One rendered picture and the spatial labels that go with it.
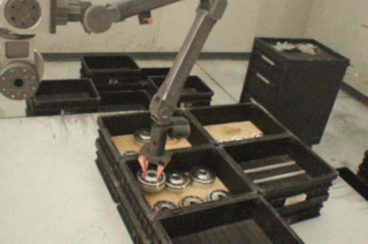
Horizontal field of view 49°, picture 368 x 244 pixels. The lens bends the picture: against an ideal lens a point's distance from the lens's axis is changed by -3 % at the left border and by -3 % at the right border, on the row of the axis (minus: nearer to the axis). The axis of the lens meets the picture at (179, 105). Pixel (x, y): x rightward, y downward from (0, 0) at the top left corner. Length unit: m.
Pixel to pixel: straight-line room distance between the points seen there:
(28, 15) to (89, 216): 0.77
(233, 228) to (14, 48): 0.95
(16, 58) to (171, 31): 3.49
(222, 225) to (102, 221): 0.43
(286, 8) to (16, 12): 4.68
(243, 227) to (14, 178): 0.90
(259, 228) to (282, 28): 4.39
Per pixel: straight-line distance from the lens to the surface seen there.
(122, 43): 4.67
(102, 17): 1.16
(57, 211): 1.58
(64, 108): 2.55
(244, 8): 5.18
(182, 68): 1.30
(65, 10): 1.15
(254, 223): 1.47
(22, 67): 1.45
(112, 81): 2.99
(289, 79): 3.00
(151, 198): 1.46
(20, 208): 1.60
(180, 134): 1.36
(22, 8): 1.14
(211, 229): 1.40
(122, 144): 1.71
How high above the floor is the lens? 1.78
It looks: 27 degrees down
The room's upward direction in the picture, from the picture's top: 10 degrees clockwise
